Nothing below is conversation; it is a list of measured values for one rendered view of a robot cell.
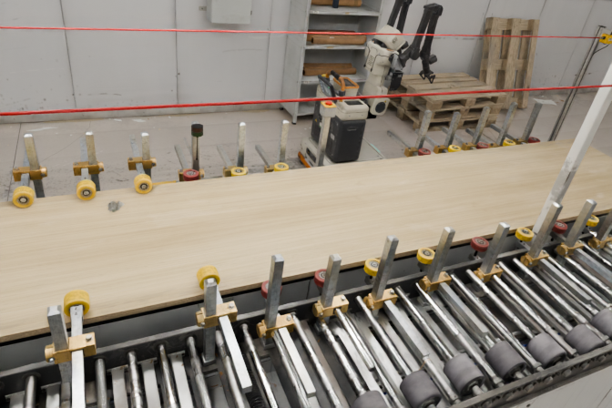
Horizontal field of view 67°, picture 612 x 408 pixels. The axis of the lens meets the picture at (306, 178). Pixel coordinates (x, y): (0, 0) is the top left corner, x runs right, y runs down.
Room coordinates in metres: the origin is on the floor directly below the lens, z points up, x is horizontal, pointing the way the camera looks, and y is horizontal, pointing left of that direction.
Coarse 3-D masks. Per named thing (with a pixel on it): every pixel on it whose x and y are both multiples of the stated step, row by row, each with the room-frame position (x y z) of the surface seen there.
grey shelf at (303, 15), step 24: (384, 0) 5.22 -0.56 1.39; (288, 24) 5.19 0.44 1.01; (312, 24) 5.33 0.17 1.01; (336, 24) 5.46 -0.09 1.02; (360, 24) 5.57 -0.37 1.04; (288, 48) 5.13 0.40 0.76; (312, 48) 4.86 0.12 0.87; (336, 48) 4.99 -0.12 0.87; (360, 48) 5.13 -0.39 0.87; (288, 72) 5.07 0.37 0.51; (360, 72) 5.40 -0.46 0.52; (288, 96) 5.00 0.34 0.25; (312, 96) 5.38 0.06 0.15
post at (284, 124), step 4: (284, 120) 2.37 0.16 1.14; (280, 124) 2.38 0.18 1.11; (284, 124) 2.36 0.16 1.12; (288, 124) 2.37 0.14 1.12; (280, 128) 2.37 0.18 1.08; (284, 128) 2.36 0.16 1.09; (288, 128) 2.37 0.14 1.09; (280, 132) 2.37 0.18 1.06; (284, 132) 2.36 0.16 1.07; (280, 136) 2.36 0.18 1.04; (284, 136) 2.36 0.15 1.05; (280, 140) 2.36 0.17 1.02; (284, 140) 2.36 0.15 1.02; (280, 144) 2.35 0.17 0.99; (284, 144) 2.36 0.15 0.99; (280, 148) 2.35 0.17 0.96; (284, 148) 2.36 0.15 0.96; (280, 152) 2.35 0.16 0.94; (284, 152) 2.36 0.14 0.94; (280, 156) 2.35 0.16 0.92; (284, 156) 2.37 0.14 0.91; (280, 160) 2.36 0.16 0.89; (284, 160) 2.37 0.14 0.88
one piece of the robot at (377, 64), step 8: (368, 48) 3.97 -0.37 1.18; (376, 48) 3.87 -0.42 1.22; (384, 48) 3.84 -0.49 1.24; (368, 56) 3.93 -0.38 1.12; (376, 56) 3.83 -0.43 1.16; (384, 56) 3.78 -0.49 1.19; (392, 56) 3.78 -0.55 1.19; (368, 64) 3.90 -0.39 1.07; (376, 64) 3.82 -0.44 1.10; (384, 64) 3.79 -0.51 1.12; (376, 72) 3.83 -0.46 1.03; (384, 72) 3.87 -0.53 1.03; (368, 80) 3.94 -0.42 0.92; (376, 80) 3.85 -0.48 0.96; (368, 88) 3.93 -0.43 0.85; (376, 88) 3.83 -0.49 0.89; (384, 88) 3.86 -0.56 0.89; (368, 104) 3.87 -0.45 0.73; (376, 104) 3.82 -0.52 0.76; (384, 104) 3.86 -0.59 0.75; (376, 112) 3.83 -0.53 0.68; (384, 112) 3.87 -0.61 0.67
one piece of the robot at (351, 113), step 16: (320, 96) 3.88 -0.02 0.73; (336, 96) 3.73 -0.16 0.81; (336, 112) 3.59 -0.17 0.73; (352, 112) 3.53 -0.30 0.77; (320, 128) 3.80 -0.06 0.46; (336, 128) 3.55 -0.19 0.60; (352, 128) 3.56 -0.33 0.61; (336, 144) 3.51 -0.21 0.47; (352, 144) 3.56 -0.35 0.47; (336, 160) 3.50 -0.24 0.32; (352, 160) 3.61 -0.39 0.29
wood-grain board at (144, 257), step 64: (128, 192) 1.81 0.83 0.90; (192, 192) 1.88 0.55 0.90; (256, 192) 1.96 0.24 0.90; (320, 192) 2.05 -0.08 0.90; (384, 192) 2.14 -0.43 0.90; (448, 192) 2.24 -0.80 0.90; (512, 192) 2.35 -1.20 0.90; (576, 192) 2.46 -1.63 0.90; (0, 256) 1.28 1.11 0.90; (64, 256) 1.32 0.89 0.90; (128, 256) 1.38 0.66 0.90; (192, 256) 1.43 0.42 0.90; (256, 256) 1.48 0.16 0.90; (320, 256) 1.54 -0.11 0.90; (0, 320) 0.99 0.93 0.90
